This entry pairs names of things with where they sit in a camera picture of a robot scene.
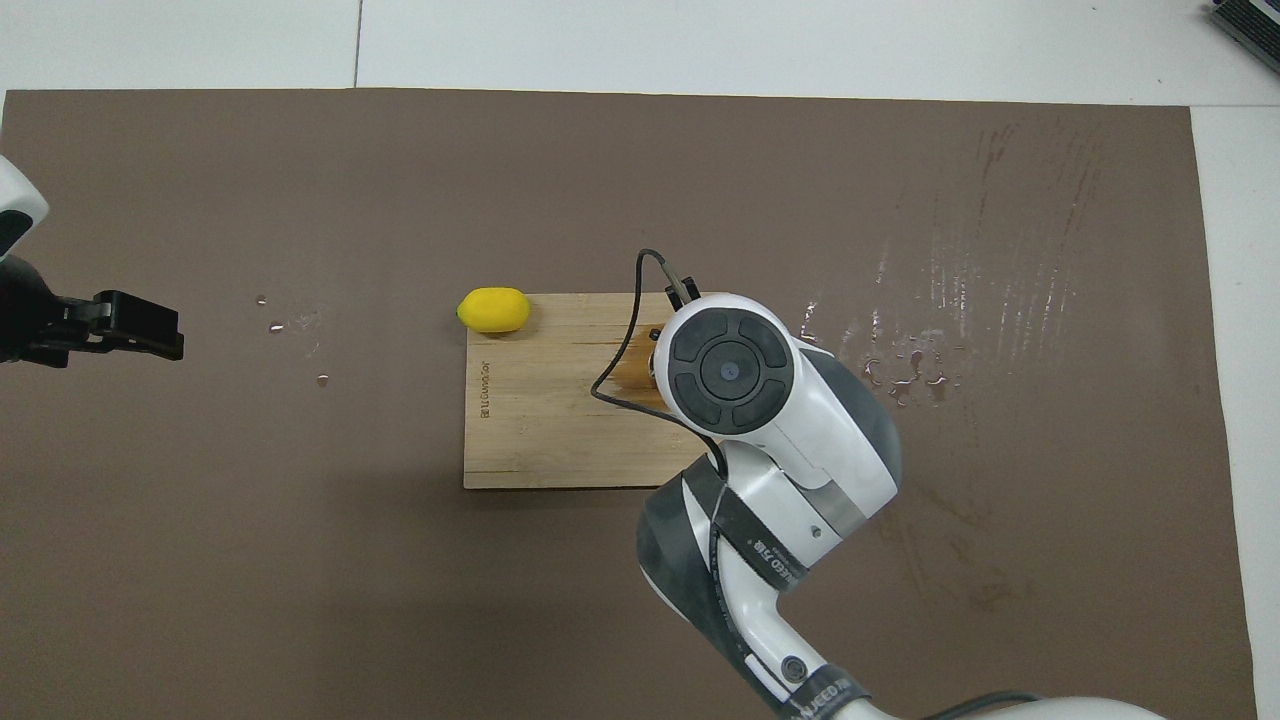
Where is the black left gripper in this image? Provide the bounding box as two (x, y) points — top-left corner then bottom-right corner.
(0, 258), (185, 366)

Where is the brown table mat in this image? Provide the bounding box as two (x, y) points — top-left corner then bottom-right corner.
(0, 88), (1259, 720)

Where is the yellow lemon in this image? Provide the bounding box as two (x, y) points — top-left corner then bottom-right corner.
(457, 287), (532, 334)

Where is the wooden cutting board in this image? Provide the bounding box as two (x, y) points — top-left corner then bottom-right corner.
(463, 292), (706, 490)

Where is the dark ribbed device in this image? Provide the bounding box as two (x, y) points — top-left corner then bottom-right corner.
(1205, 0), (1280, 71)

